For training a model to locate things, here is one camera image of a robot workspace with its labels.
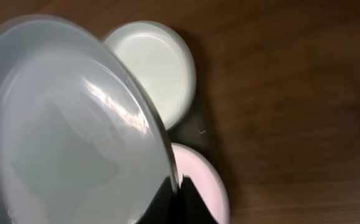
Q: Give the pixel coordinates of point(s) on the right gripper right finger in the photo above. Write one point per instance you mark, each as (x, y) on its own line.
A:
(191, 207)

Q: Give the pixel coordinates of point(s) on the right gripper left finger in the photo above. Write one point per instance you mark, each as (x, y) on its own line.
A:
(160, 210)

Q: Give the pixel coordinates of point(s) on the white plate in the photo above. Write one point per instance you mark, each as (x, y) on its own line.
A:
(207, 181)
(80, 141)
(162, 63)

